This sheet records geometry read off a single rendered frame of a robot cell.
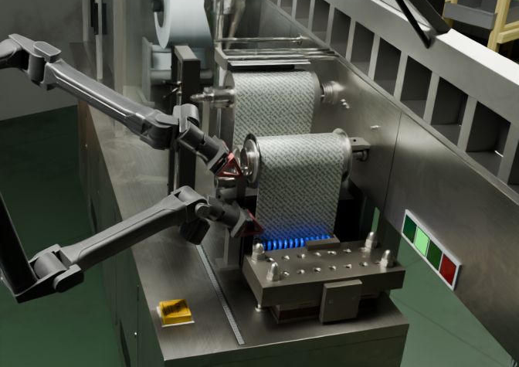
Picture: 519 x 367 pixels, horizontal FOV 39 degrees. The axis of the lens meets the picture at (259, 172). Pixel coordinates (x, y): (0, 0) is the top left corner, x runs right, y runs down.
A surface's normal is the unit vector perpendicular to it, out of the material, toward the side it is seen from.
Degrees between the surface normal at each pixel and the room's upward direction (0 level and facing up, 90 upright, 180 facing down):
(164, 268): 0
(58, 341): 0
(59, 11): 90
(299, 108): 92
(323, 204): 90
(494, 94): 90
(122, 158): 0
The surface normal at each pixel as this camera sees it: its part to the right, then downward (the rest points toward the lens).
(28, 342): 0.08, -0.89
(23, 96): 0.67, 0.38
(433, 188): -0.95, 0.07
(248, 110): 0.30, 0.47
